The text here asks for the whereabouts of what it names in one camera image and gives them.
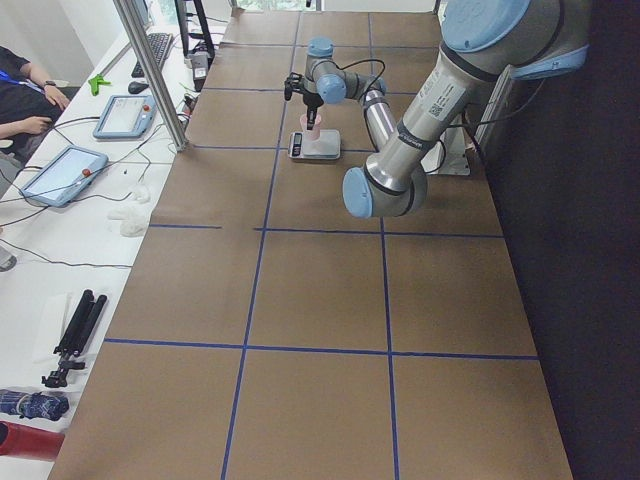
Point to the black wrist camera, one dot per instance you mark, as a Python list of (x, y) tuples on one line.
[(294, 83)]

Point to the brown paper table cover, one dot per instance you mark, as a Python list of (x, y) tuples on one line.
[(265, 333)]

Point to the green plastic clamp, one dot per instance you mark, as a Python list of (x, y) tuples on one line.
[(96, 83)]

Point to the pink plastic cup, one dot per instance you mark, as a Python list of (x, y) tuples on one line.
[(310, 134)]

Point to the black folded tripod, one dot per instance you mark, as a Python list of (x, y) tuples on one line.
[(75, 338)]

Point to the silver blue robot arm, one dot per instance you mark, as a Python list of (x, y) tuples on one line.
[(480, 39)]

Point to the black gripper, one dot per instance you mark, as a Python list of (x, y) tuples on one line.
[(311, 102)]

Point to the blue folded umbrella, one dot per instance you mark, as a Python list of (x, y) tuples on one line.
[(33, 405)]

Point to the black computer mouse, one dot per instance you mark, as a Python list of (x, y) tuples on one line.
[(136, 87)]

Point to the seated person dark shirt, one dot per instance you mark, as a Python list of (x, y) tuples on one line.
[(31, 103)]

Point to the silver digital kitchen scale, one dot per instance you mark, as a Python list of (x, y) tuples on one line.
[(326, 147)]

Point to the blue teach pendant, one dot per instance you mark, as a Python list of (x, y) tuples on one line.
[(62, 179), (125, 117)]

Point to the red bottle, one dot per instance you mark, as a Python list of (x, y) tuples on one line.
[(26, 442)]

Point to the aluminium frame post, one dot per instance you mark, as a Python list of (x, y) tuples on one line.
[(139, 43)]

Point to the black keyboard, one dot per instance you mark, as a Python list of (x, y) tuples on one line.
[(160, 44)]

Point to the far blue teach pendant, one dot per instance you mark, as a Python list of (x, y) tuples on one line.
[(125, 117)]

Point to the near blue teach pendant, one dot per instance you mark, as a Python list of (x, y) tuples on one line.
[(62, 179)]

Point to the white crumpled tissue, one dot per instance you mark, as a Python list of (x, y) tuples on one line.
[(133, 222)]

